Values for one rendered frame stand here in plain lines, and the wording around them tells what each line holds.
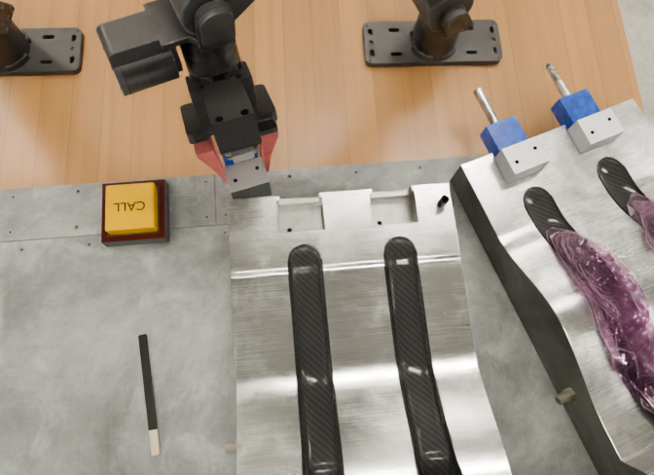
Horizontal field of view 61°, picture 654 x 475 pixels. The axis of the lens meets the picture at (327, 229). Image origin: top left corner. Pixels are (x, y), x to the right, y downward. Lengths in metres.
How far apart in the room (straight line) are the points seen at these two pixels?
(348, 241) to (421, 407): 0.19
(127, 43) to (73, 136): 0.29
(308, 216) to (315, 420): 0.23
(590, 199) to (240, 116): 0.45
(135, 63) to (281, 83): 0.29
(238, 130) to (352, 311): 0.23
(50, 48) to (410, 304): 0.61
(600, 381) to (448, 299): 0.19
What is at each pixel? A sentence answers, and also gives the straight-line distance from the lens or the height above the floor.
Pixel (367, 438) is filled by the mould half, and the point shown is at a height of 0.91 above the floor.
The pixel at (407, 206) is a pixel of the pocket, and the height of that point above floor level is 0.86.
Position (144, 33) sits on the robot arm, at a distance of 0.57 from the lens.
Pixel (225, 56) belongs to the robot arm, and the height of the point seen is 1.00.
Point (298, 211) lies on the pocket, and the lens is 0.66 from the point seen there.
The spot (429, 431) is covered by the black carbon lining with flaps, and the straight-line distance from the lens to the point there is 0.60.
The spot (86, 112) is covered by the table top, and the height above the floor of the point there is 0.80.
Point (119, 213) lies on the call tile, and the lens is 0.72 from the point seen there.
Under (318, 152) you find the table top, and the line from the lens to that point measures 0.76.
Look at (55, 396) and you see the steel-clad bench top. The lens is 0.75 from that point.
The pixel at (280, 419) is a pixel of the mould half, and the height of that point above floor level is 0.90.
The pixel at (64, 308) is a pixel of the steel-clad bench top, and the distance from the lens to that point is 0.76.
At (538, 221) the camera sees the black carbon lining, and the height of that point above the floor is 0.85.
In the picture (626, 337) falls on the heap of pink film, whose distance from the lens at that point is 0.67.
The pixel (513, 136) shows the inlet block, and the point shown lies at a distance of 0.74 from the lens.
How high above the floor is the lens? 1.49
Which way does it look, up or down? 73 degrees down
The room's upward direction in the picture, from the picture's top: 9 degrees clockwise
